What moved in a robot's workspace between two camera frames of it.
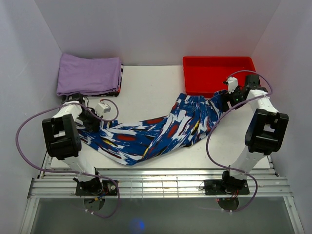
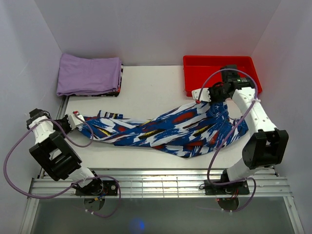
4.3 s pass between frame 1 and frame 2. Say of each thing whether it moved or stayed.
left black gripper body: moved
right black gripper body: moved
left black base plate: stayed
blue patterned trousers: moved
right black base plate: stayed
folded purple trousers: stayed
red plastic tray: stayed
